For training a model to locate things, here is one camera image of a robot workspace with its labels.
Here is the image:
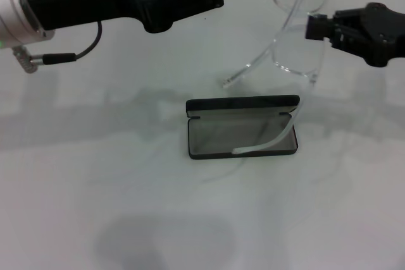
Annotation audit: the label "left gripper cable with plugs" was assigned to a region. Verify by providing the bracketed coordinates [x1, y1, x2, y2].
[12, 20, 104, 75]

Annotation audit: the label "clear white glasses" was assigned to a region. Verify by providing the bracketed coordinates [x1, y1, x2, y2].
[220, 0, 333, 157]

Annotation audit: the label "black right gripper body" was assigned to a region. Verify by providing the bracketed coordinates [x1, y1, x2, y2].
[362, 2, 405, 69]

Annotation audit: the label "black glasses case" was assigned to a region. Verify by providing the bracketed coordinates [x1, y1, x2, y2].
[185, 94, 300, 161]

